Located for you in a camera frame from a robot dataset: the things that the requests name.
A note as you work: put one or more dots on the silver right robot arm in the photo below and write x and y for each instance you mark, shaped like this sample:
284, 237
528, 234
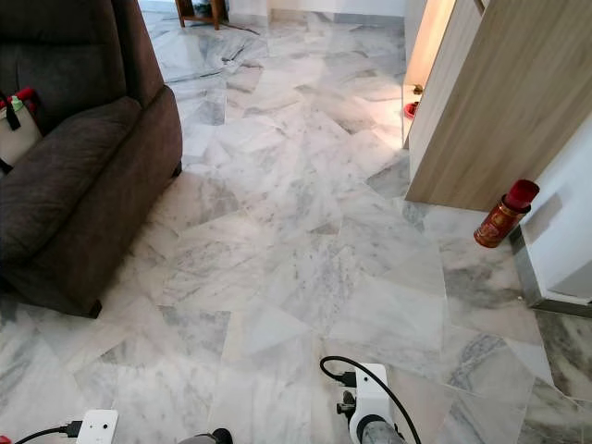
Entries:
381, 434

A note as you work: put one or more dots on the red and gold canister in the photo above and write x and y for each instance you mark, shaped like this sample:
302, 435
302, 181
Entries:
501, 220

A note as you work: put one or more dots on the white cabinet with metal base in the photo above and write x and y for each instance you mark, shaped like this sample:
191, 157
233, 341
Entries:
564, 231

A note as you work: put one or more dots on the small red round object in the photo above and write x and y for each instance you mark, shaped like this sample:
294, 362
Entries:
411, 110

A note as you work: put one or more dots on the small brass door knob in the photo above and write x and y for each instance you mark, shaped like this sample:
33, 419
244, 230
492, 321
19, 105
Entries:
417, 90

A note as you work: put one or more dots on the light wooden cabinet panel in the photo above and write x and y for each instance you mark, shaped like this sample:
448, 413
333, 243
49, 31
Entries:
499, 102

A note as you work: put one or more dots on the dark grey fabric sofa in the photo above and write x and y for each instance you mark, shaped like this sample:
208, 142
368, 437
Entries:
83, 176

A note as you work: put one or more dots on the red item in bag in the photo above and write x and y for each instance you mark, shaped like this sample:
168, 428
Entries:
26, 95

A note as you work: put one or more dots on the brown wooden stool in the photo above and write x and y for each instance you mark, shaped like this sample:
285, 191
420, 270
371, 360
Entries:
202, 9

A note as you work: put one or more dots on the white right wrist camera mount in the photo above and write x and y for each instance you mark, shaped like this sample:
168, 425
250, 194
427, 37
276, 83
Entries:
372, 393

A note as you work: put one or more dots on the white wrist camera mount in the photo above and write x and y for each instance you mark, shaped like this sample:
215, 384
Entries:
372, 393
97, 426

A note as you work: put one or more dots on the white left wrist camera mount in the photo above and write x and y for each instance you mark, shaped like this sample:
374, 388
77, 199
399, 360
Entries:
97, 426

